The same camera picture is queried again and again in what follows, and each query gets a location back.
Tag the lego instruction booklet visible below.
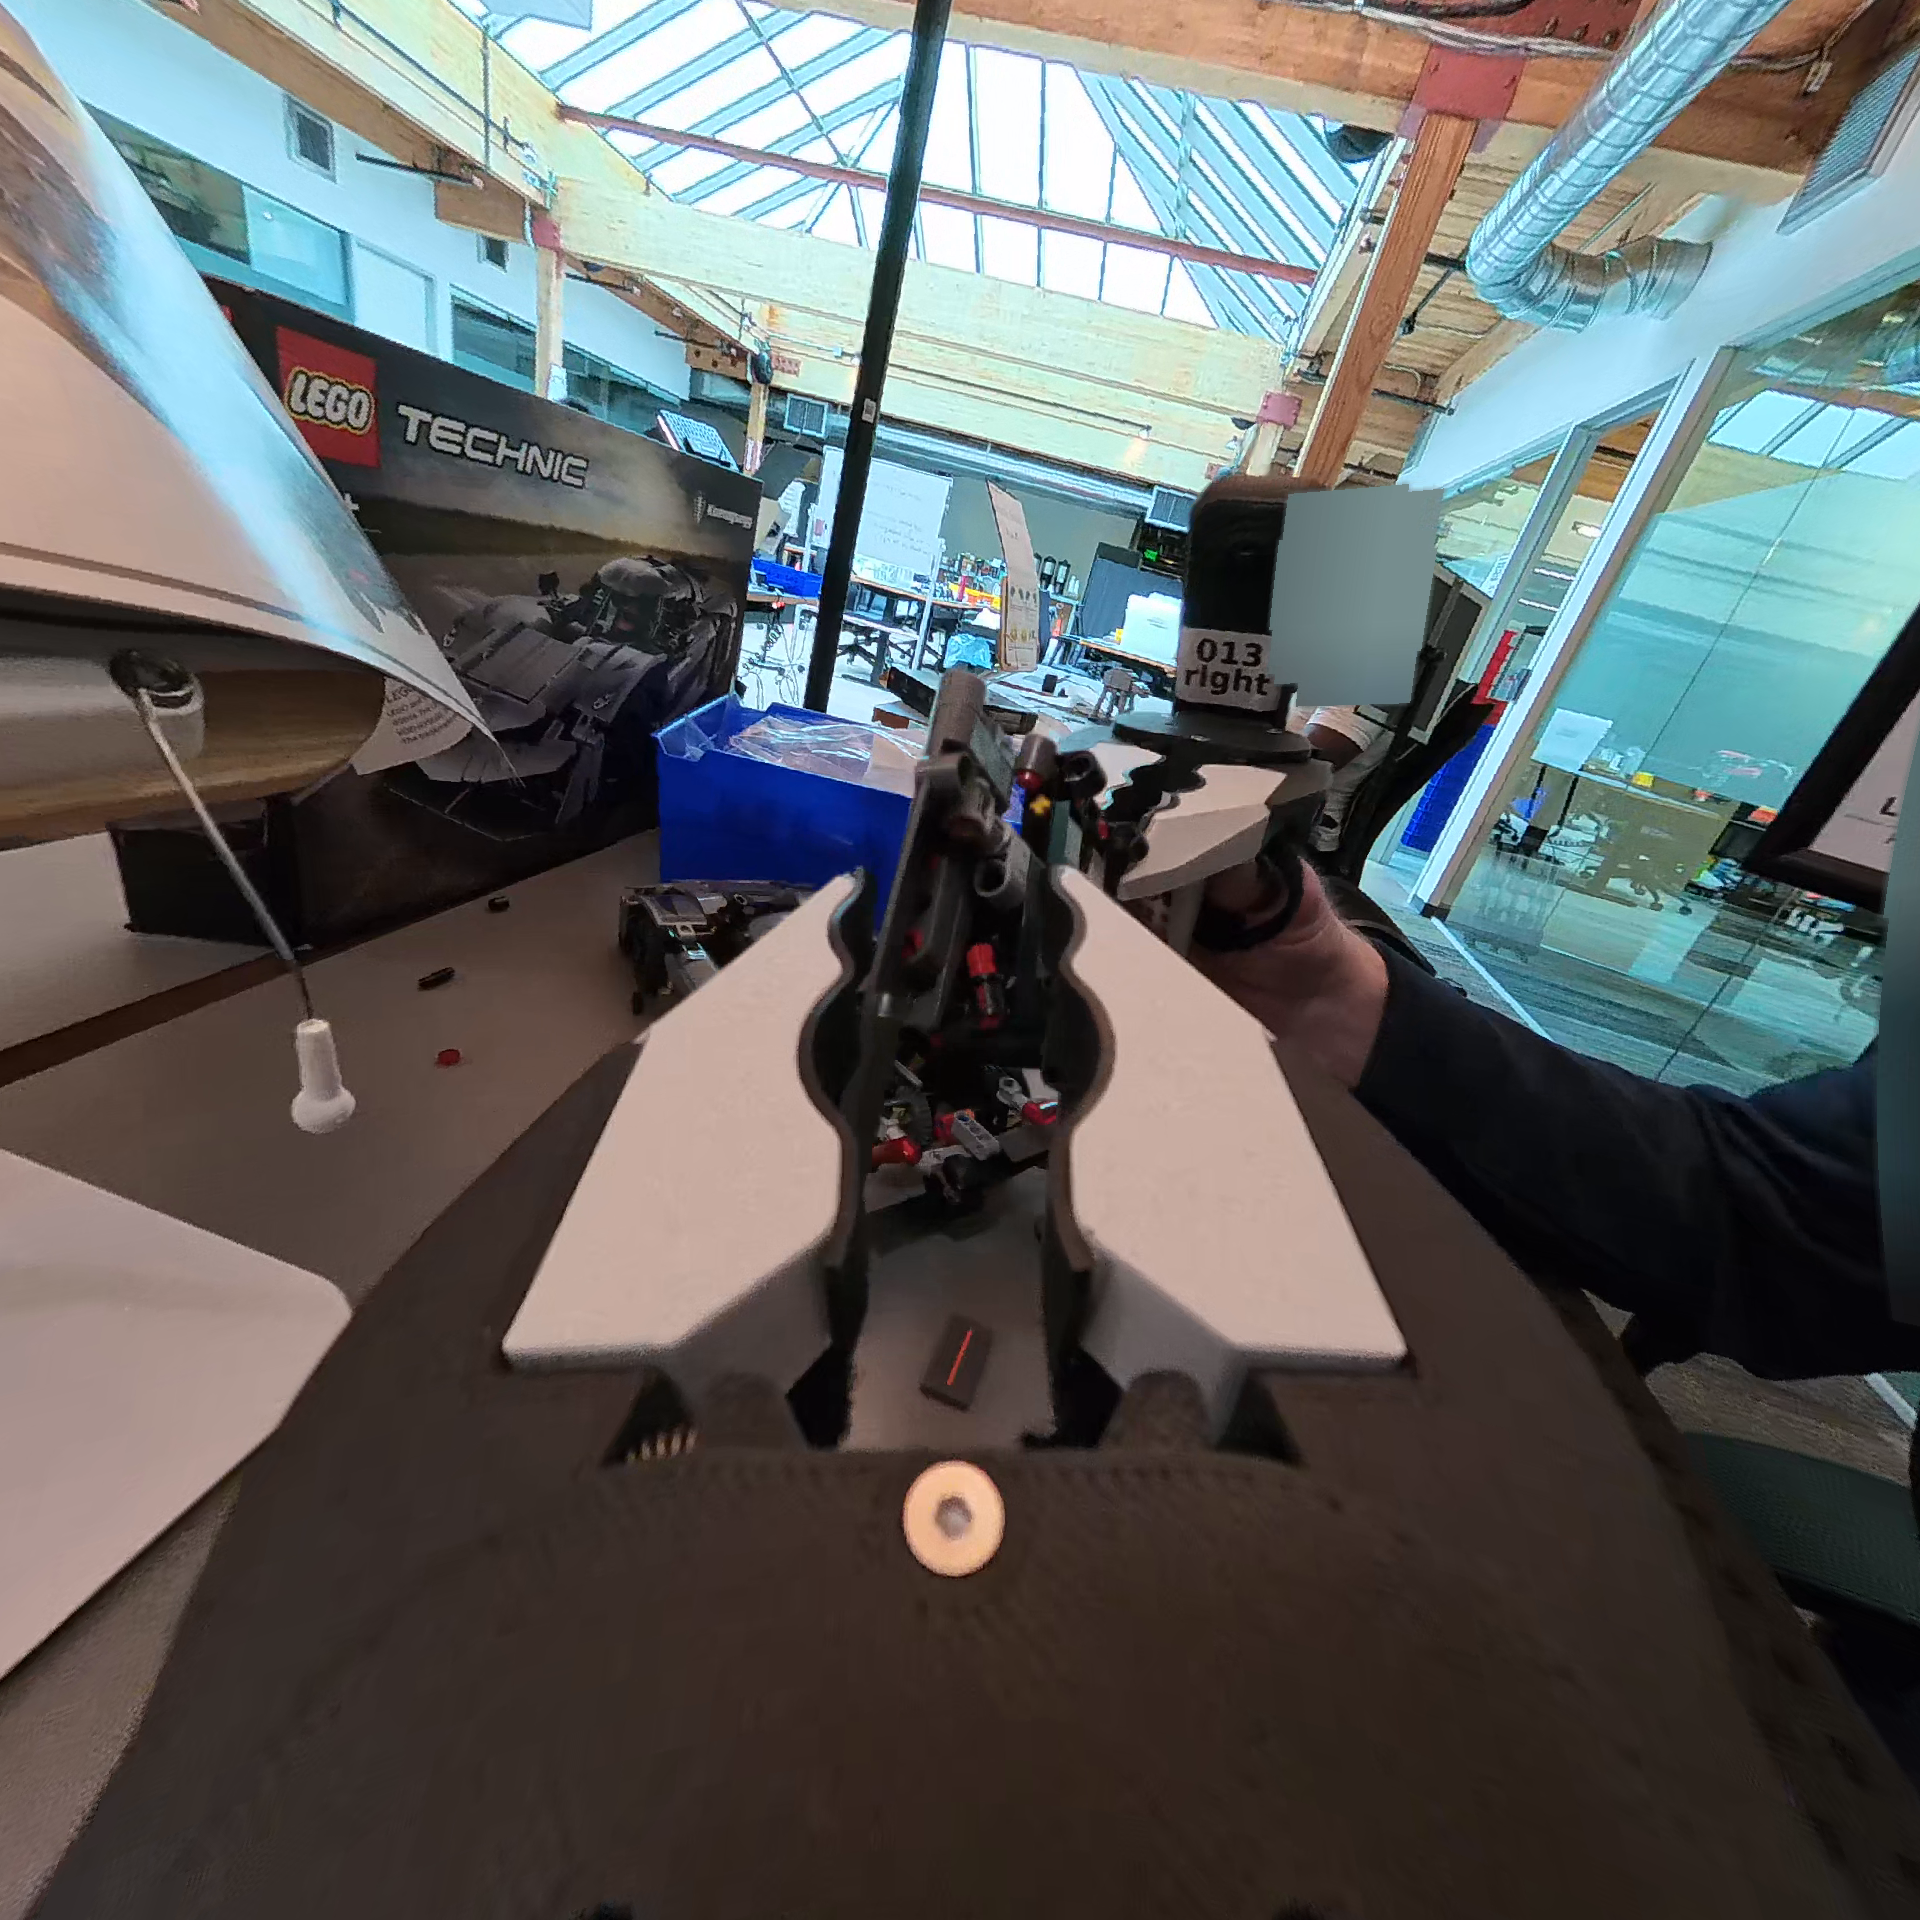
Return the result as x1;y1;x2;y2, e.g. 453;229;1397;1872
0;31;499;754

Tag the blue plastic bin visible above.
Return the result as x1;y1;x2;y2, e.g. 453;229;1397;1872
654;702;932;902

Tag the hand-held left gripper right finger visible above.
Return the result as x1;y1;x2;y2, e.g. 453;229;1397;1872
1047;869;1414;1404

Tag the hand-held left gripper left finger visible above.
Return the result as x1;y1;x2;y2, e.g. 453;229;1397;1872
499;870;872;1404

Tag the person's right hand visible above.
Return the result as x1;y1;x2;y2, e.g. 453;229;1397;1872
1200;864;1391;1093

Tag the teal office chair seat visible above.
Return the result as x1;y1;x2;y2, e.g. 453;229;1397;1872
1680;1425;1920;1631

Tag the small lego technic sub-assembly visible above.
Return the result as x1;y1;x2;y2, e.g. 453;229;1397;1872
839;666;1118;1222

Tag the dark lego set box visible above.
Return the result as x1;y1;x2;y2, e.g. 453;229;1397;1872
113;276;766;948

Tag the silver ventilation duct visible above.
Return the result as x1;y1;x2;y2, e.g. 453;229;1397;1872
1467;0;1793;333

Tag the person's right forearm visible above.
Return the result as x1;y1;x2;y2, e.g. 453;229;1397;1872
1349;901;1920;1382

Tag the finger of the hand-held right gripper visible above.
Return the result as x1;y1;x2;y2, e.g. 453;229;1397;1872
1118;757;1337;905
1087;741;1165;892

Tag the clear plastic bag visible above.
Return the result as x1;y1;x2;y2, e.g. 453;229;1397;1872
720;704;917;782

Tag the black white marker sign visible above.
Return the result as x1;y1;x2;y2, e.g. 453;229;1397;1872
1747;601;1920;909

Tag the black pole with finned disc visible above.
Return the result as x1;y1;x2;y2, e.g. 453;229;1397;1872
801;0;953;713

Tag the grey lego car model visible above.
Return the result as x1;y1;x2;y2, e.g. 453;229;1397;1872
621;877;818;1015

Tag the white desk stand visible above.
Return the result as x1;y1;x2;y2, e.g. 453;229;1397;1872
0;1153;352;1674

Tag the thin wire with white plug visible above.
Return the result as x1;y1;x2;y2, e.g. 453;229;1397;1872
127;659;359;1134

